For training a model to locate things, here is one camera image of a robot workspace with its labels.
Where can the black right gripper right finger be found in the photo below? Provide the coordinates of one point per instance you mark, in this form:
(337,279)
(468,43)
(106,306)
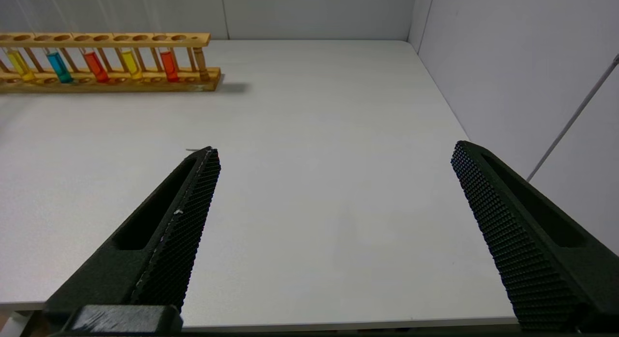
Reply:
(532,245)

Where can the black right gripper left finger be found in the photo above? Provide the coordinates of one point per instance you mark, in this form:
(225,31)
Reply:
(145,259)

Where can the yellow liquid test tube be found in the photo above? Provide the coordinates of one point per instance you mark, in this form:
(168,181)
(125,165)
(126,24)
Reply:
(22,65)
(132,65)

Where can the wooden test tube rack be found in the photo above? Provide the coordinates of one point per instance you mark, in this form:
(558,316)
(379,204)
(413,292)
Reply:
(145,82)

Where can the red liquid test tube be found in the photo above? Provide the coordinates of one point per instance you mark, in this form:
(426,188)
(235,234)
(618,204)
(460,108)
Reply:
(96,66)
(169,66)

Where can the teal liquid test tube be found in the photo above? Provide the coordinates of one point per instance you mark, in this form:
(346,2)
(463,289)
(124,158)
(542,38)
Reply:
(60,67)

